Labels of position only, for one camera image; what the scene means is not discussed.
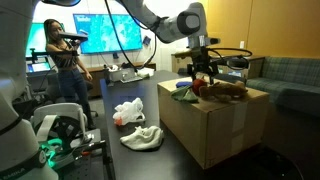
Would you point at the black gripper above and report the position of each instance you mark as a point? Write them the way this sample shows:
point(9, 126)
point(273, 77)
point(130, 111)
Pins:
point(206, 60)

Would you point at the red and green plush radish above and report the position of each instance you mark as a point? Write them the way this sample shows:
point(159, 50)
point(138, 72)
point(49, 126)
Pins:
point(188, 94)

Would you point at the brown plush moose toy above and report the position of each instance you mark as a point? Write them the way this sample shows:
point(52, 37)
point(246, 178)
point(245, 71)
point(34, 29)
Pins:
point(224, 92)

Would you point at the white knitted cloth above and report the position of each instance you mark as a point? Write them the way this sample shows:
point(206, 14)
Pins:
point(143, 138)

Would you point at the white robot base unit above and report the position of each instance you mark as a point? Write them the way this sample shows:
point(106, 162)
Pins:
point(60, 128)

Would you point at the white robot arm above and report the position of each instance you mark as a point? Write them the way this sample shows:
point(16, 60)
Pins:
point(21, 157)

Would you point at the large cardboard box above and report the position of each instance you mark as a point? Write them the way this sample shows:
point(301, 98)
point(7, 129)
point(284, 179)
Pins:
point(210, 130)

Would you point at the white box on table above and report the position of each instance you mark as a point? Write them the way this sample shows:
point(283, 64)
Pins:
point(123, 74)

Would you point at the blue flat pouch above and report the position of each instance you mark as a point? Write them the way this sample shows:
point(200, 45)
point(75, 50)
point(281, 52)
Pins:
point(183, 84)

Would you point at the low wooden shelf cabinet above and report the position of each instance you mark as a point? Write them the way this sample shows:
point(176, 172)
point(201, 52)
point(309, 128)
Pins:
point(227, 74)

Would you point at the white plastic bag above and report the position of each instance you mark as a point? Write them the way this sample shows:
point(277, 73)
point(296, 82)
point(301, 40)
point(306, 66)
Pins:
point(129, 112)

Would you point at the green plaid sofa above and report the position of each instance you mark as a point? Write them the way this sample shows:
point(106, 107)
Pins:
point(293, 83)

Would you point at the woman in dark clothes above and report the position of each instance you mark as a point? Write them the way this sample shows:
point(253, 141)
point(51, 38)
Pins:
point(71, 83)

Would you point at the camera on tripod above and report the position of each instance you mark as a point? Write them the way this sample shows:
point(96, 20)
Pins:
point(71, 36)

